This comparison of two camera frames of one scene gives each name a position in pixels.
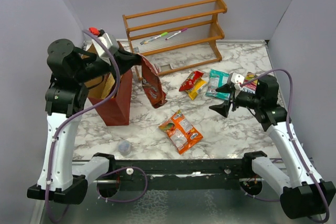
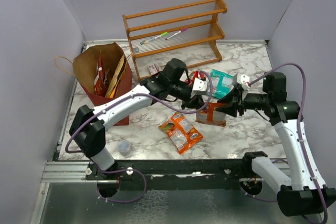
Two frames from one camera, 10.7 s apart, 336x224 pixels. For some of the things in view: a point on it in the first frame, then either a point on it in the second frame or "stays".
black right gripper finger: (226, 88) → (234, 97)
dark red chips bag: (152, 84) → (101, 77)
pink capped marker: (184, 29) stays
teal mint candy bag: (217, 79) stays
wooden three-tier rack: (178, 37) stays
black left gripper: (127, 60) → (193, 101)
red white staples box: (158, 69) stays
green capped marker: (163, 34) stays
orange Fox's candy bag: (183, 134) stays
